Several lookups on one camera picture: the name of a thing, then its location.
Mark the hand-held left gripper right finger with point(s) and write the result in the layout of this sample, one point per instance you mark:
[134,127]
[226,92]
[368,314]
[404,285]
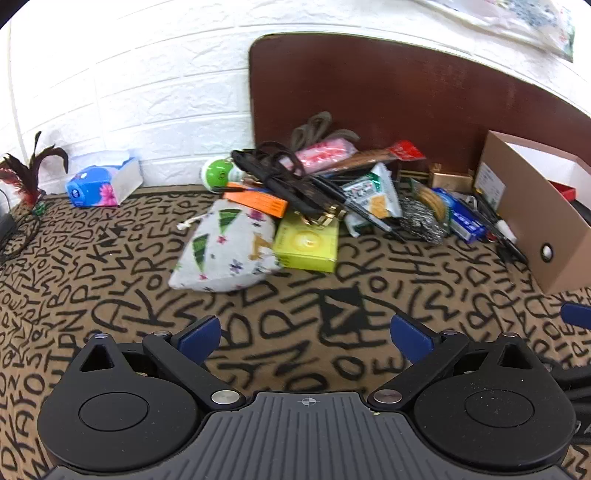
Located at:
[411,337]

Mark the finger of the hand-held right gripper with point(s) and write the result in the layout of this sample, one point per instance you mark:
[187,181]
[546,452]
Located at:
[577,315]

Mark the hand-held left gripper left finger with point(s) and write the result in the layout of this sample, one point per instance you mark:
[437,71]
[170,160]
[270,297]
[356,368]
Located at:
[198,337]

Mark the brown cardboard box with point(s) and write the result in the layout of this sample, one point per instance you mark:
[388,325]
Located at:
[521,221]

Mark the steel wool scourer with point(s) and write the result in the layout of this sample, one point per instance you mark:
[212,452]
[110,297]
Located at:
[422,226]

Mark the letter printed brown blanket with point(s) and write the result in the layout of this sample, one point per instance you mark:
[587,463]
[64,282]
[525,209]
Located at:
[115,277]

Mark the white capped marker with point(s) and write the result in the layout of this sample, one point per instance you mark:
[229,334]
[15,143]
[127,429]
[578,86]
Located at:
[503,227]

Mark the black pen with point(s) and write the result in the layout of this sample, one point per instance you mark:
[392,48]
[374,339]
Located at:
[378,224]

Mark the red box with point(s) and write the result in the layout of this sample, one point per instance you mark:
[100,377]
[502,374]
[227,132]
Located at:
[561,190]

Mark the blue box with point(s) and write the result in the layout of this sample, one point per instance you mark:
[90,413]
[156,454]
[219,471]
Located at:
[464,217]

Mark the yellow striped packet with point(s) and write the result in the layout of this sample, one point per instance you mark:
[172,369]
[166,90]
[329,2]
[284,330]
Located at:
[434,201]

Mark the yellow green flat box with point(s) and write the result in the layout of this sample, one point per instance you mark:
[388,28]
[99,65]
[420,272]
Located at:
[307,244]

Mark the green and white snack packet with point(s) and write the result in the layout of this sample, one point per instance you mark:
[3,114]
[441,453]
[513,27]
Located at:
[374,196]

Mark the orange and white box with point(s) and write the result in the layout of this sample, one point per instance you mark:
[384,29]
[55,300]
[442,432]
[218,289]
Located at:
[258,201]

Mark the small gold box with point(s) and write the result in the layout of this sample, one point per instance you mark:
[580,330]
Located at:
[450,180]

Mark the green and white round bottle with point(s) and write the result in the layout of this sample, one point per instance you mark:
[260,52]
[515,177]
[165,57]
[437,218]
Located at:
[214,173]

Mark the blue tissue pack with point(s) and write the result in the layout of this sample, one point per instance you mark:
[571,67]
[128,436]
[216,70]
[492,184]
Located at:
[99,184]

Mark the red and brown snack packet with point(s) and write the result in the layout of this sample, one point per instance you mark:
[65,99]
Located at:
[401,151]

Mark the pink packet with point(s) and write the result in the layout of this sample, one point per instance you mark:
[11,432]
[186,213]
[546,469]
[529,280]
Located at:
[323,154]

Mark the dark object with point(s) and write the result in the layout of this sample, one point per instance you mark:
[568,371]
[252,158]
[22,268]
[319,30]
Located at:
[5,224]

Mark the dark wooden headboard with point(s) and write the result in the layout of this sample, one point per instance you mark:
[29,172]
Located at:
[415,101]

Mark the dark red feather toy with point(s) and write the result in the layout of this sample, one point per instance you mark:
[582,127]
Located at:
[21,177]

